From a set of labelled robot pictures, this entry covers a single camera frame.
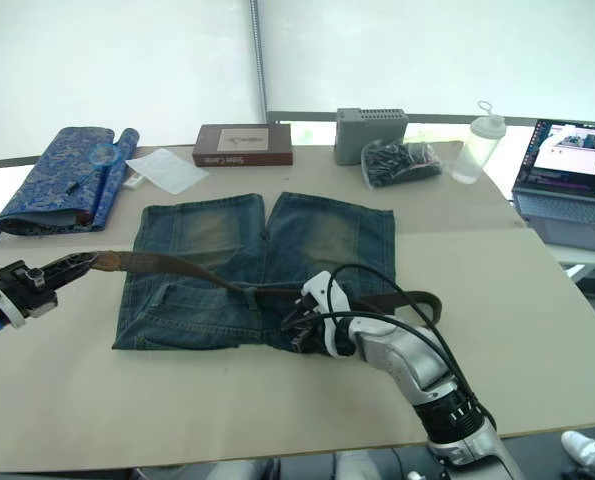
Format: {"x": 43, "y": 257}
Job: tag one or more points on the blue rimmed magnifying glass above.
{"x": 106, "y": 154}

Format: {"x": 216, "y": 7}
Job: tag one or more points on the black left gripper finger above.
{"x": 74, "y": 277}
{"x": 72, "y": 260}

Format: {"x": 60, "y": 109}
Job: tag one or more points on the blue denim shorts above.
{"x": 202, "y": 310}

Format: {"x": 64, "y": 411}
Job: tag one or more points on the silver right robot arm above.
{"x": 412, "y": 365}

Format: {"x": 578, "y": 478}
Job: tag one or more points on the white sneaker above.
{"x": 589, "y": 452}

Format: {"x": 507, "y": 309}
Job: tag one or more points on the white side table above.
{"x": 587, "y": 260}

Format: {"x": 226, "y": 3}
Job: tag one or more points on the clear bag of black parts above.
{"x": 402, "y": 162}

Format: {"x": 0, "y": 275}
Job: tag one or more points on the open grey laptop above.
{"x": 567, "y": 200}

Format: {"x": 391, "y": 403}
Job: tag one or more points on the clear plastic shaker bottle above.
{"x": 474, "y": 155}

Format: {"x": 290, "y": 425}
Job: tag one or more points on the brown braided belt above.
{"x": 177, "y": 262}

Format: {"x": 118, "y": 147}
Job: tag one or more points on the blue brocade folded cloth case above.
{"x": 52, "y": 175}

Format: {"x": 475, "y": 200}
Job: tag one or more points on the flexible metal conduit pole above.
{"x": 259, "y": 60}

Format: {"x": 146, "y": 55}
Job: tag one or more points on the white paper sheet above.
{"x": 167, "y": 170}

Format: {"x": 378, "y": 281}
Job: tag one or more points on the grey window frame rail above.
{"x": 427, "y": 116}

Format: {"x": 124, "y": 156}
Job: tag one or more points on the brown flat book box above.
{"x": 242, "y": 145}

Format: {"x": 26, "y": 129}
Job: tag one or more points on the grey plastic device box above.
{"x": 362, "y": 135}

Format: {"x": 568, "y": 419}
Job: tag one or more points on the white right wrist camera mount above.
{"x": 327, "y": 295}

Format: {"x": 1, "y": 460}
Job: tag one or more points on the blue brocade rolled scroll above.
{"x": 114, "y": 175}

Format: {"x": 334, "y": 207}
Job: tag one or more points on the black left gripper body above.
{"x": 24, "y": 287}

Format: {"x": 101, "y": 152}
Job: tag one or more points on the small white box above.
{"x": 133, "y": 182}

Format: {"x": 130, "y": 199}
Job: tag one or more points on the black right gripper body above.
{"x": 309, "y": 335}

